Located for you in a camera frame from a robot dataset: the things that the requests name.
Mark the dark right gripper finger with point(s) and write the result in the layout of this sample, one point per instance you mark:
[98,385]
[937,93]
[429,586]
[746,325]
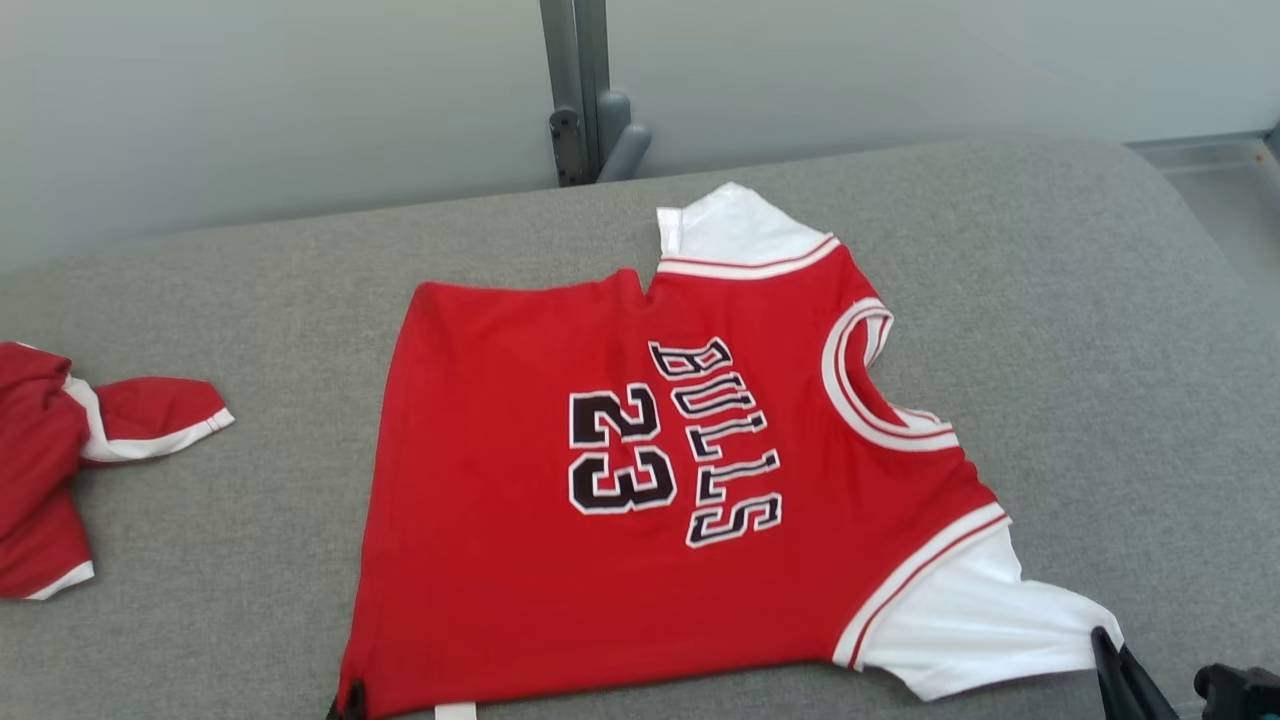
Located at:
[1115,690]
[1152,700]

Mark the grey fabric sofa cushion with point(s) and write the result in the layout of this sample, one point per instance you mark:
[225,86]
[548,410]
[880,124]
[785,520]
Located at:
[200,520]

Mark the black post bracket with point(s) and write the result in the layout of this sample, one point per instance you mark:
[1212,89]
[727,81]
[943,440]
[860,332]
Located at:
[568,150]

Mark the red Bulls 23 jersey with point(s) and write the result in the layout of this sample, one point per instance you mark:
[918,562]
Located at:
[480,560]

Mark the red shorts white trim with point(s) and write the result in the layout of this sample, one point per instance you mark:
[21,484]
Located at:
[40,450]

